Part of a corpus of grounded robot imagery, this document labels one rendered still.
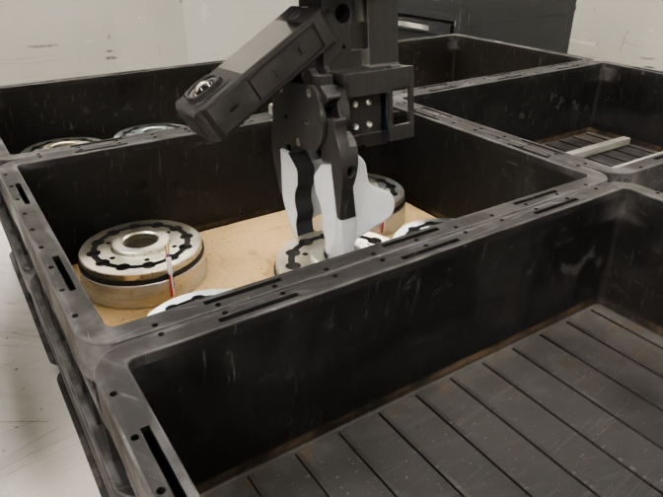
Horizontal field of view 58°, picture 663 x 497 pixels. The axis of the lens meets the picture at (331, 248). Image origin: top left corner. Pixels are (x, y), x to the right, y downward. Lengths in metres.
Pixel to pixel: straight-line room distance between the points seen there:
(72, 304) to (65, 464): 0.27
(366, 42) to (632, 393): 0.30
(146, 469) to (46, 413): 0.41
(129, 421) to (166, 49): 3.64
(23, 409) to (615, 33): 3.90
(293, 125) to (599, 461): 0.29
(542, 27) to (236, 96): 2.09
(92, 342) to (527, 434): 0.25
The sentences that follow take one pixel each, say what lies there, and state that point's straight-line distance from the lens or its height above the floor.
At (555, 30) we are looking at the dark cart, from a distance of 2.50.
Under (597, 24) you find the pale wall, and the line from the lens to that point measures 4.25.
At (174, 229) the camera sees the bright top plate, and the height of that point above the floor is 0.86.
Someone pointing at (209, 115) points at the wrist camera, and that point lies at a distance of 0.39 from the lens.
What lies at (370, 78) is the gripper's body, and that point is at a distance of 0.44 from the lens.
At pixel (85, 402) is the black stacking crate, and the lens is 0.44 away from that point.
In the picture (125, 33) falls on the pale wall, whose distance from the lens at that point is 3.76.
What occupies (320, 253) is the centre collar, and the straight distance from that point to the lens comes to 0.45.
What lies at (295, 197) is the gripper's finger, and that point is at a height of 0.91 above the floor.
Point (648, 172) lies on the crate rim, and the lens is 0.55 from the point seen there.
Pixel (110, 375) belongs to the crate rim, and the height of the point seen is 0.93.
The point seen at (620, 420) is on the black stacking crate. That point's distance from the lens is 0.43.
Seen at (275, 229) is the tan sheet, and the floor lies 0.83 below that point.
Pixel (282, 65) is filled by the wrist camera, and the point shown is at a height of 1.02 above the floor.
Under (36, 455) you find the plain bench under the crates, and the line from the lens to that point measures 0.60.
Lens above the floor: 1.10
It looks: 28 degrees down
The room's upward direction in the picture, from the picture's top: straight up
